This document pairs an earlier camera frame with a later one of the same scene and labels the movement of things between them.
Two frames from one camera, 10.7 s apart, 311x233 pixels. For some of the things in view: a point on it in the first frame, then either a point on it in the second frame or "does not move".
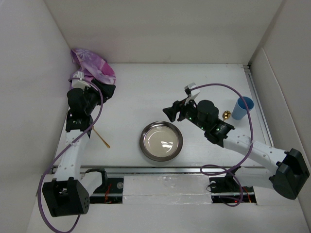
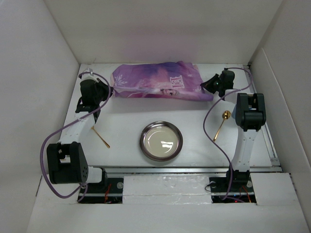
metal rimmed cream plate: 161,141 does not move
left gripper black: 107,90 does not move
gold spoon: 226,115 does not move
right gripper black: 177,106 -> 207,85
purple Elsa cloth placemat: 94,67 -> 176,79
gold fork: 100,138 does not move
